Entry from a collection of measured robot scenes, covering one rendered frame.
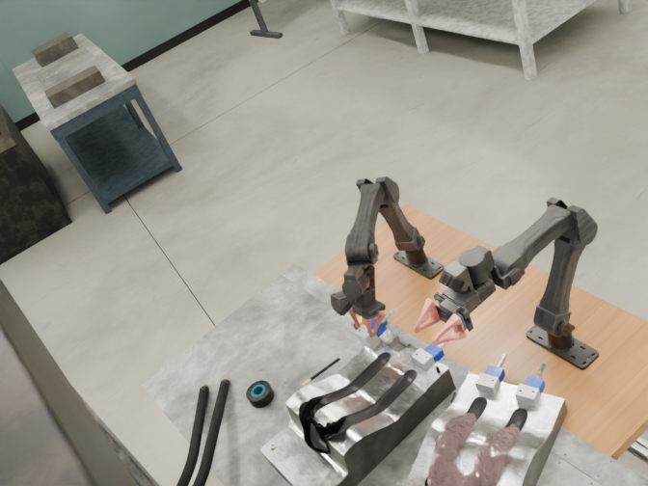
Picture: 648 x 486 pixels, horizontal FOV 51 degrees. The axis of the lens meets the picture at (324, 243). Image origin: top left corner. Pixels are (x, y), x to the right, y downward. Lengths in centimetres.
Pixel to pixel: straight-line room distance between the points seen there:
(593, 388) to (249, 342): 110
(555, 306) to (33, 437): 150
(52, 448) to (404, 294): 183
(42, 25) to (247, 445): 631
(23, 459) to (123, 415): 314
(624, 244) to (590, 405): 168
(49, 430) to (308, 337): 177
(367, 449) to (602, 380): 63
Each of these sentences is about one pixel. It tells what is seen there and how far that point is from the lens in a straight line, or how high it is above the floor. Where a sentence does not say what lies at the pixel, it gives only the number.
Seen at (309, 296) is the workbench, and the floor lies 80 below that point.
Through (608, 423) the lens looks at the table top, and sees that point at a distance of 184.
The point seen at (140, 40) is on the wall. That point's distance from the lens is 806.
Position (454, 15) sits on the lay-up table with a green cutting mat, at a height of 26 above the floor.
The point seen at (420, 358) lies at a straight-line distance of 189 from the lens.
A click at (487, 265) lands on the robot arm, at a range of 157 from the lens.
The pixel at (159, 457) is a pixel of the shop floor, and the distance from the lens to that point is 336.
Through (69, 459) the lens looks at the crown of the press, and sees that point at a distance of 50.
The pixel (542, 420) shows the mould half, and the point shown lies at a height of 86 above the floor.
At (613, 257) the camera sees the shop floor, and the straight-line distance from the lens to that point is 340.
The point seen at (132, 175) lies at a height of 11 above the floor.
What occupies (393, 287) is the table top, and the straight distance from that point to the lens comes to 229.
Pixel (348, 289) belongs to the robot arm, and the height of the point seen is 114.
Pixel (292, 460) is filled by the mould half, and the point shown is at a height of 86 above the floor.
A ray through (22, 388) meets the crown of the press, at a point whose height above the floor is 201.
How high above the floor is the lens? 232
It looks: 36 degrees down
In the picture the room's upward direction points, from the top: 24 degrees counter-clockwise
